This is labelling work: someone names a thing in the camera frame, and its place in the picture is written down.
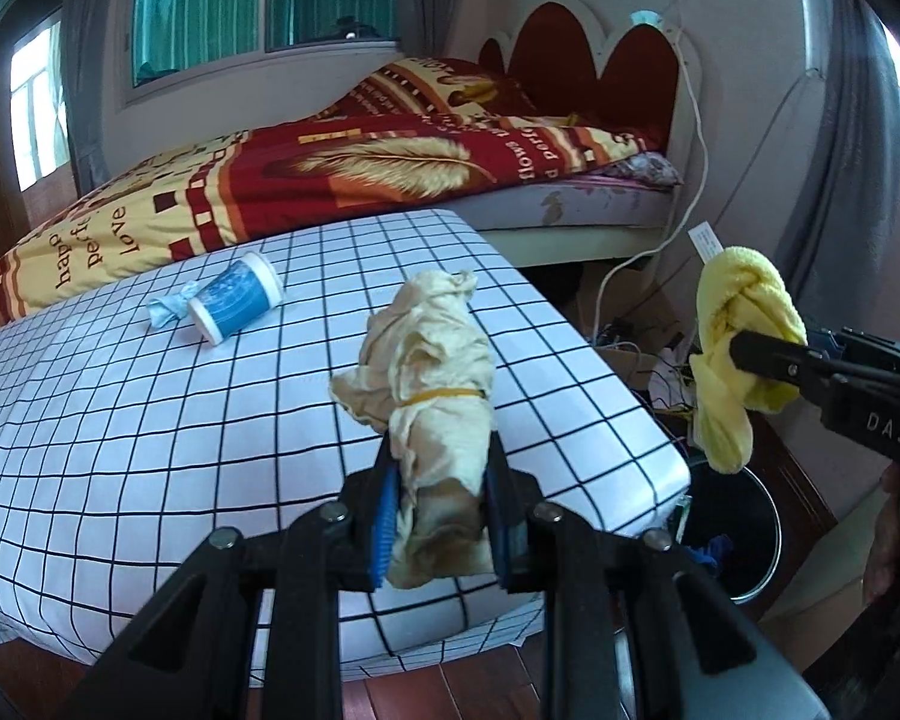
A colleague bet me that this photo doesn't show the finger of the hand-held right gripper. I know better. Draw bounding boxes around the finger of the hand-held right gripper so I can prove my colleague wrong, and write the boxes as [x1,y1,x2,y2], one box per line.
[805,328,850,370]
[729,330,833,407]

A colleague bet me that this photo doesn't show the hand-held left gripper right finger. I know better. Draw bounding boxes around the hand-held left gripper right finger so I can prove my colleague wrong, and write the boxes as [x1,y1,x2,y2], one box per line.
[480,427,833,720]

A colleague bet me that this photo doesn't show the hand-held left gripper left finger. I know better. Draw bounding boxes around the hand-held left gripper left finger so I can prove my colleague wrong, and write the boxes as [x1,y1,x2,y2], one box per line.
[75,431,406,720]

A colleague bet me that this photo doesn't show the yellow cloth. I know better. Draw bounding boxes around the yellow cloth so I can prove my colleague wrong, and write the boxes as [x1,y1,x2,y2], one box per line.
[688,246,809,475]

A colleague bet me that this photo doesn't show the beige cloth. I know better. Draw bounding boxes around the beige cloth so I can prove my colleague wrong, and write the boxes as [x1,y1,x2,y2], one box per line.
[328,268,500,590]

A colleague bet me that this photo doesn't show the black trash bin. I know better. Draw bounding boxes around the black trash bin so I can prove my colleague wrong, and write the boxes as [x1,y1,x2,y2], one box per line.
[675,465,783,605]

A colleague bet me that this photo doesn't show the wooden nightstand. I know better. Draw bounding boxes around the wooden nightstand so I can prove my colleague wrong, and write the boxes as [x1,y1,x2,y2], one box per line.
[750,420,841,526]

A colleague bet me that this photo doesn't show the white paper tag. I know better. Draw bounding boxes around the white paper tag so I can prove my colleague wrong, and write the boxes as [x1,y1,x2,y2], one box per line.
[686,221,723,263]

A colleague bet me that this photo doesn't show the cardboard box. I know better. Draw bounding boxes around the cardboard box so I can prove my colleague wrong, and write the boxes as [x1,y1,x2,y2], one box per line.
[598,343,662,392]

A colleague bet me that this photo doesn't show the grey curtain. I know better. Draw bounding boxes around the grey curtain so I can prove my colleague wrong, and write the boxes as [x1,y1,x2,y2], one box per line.
[394,0,488,65]
[825,0,900,256]
[60,0,132,196]

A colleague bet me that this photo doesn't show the floral pillow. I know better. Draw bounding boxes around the floral pillow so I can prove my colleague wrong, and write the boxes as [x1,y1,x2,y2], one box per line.
[607,152,682,188]

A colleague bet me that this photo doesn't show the pale bed mattress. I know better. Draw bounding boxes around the pale bed mattress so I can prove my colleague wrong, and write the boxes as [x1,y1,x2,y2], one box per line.
[450,180,680,230]

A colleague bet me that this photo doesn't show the blue white cup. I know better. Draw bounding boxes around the blue white cup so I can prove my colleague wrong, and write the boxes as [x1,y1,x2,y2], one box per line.
[187,251,284,346]

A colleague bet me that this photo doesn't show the light blue wrapper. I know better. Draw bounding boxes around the light blue wrapper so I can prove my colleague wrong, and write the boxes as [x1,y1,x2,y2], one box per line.
[148,281,200,329]

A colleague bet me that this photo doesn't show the bed with red-yellow blanket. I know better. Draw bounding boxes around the bed with red-yellow blanket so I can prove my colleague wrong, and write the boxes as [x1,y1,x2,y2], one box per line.
[0,56,665,338]

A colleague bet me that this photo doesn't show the red white bed headboard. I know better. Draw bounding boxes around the red white bed headboard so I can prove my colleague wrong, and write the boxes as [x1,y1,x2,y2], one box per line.
[478,1,702,166]

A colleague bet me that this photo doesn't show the large green-tinted window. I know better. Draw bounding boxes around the large green-tinted window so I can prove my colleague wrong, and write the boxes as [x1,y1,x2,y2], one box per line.
[131,0,402,87]

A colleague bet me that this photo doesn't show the small bright window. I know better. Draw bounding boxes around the small bright window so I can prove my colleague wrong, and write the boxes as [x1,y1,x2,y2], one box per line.
[7,22,68,192]

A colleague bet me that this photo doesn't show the tangle of cables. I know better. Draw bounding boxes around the tangle of cables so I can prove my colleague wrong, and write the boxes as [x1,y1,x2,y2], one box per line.
[592,322,702,421]

